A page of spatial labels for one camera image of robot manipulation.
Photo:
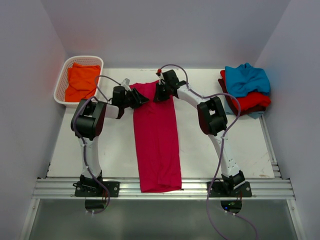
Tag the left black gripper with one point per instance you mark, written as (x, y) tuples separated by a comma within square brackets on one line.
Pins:
[(138, 98)]

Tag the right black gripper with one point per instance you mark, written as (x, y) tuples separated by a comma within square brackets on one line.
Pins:
[(159, 97)]

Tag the crimson pink t shirt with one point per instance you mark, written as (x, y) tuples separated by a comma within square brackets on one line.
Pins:
[(156, 143)]

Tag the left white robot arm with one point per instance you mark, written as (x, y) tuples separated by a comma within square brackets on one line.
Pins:
[(87, 124)]

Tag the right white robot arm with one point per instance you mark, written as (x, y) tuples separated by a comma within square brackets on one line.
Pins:
[(212, 122)]

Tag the orange t shirt in basket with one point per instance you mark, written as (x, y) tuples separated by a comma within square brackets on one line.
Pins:
[(81, 82)]

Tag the white plastic laundry basket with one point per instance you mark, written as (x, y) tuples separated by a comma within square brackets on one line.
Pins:
[(63, 82)]

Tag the red folded t shirt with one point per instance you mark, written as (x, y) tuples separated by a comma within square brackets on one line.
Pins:
[(250, 101)]

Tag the light blue folded t shirt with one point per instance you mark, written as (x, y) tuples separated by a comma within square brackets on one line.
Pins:
[(254, 115)]

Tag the maroon folded t shirt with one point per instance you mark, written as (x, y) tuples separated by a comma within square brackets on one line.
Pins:
[(230, 100)]

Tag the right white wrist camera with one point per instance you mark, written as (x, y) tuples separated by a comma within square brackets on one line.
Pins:
[(159, 73)]

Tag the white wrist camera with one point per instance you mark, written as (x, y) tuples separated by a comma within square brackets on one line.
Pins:
[(159, 73), (126, 83)]

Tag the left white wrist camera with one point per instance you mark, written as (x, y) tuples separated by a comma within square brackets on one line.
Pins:
[(126, 83)]

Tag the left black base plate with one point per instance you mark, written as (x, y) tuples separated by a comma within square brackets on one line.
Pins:
[(94, 189)]

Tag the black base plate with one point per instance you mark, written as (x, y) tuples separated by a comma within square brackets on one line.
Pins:
[(94, 189), (219, 190)]

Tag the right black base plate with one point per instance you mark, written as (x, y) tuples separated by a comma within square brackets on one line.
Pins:
[(219, 190)]

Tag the aluminium front rail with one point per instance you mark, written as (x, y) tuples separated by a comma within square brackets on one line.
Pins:
[(184, 189)]

